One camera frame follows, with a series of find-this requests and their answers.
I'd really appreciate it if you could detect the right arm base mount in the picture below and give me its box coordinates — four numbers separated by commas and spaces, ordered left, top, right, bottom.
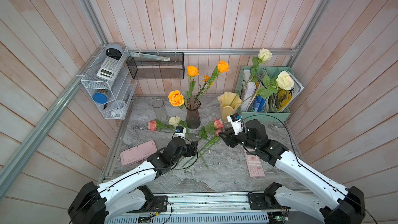
247, 183, 290, 210

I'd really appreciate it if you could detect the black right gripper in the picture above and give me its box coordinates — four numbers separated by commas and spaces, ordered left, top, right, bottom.
218, 127, 259, 152

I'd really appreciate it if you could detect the white desk calculator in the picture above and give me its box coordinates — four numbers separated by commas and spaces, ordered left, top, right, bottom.
96, 57, 122, 81

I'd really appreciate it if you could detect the round grey speaker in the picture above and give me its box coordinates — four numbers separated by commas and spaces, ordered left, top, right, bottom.
105, 44, 123, 60

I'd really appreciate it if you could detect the black mesh wall basket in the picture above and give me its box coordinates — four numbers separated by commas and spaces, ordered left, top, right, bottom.
126, 51, 186, 80

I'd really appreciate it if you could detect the yellow ruffled vase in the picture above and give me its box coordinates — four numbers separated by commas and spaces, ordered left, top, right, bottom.
217, 92, 243, 122

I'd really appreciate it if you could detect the blue lidded jar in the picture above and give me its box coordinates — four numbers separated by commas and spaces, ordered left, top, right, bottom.
92, 89, 108, 104

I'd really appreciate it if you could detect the mint green file organizer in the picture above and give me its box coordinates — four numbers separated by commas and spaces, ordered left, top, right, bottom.
235, 66, 294, 122

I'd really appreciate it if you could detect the yellow cover magazine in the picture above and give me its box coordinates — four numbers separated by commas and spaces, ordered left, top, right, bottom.
275, 71, 304, 112

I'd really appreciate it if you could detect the orange rose large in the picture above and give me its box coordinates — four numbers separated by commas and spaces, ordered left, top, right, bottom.
168, 90, 186, 109

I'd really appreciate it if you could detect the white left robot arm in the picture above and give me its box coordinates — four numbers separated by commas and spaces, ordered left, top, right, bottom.
67, 126, 199, 224

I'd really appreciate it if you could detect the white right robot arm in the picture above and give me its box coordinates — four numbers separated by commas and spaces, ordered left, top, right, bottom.
219, 114, 366, 224

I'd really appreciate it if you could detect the white mug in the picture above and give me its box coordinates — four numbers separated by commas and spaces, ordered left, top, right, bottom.
110, 100, 126, 118

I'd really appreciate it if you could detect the dark purple glass vase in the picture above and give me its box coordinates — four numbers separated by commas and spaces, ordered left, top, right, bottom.
186, 97, 201, 130

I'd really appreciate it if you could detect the clear glass vase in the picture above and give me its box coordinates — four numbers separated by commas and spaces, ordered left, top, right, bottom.
152, 99, 168, 123

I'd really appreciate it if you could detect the white wire wall shelf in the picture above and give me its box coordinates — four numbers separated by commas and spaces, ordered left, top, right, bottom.
81, 46, 137, 120

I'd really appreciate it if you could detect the pink calculator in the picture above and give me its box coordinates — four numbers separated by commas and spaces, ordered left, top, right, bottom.
244, 151, 265, 178

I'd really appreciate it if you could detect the blue folder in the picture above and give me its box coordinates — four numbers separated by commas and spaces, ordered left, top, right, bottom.
252, 95, 266, 113

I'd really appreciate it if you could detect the cream rose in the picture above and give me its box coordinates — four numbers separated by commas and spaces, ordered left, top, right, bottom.
169, 116, 187, 128
244, 48, 274, 99
242, 71, 295, 103

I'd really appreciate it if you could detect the white book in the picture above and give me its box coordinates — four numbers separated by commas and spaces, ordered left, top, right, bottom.
240, 69, 257, 112

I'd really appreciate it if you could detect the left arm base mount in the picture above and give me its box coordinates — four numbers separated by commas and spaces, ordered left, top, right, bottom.
133, 186, 168, 213

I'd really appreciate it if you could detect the orange carnation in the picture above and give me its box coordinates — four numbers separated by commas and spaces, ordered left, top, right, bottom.
196, 75, 215, 101

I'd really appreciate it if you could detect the pink heart-shaped box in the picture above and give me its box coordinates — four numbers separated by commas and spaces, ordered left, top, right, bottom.
120, 140, 157, 167

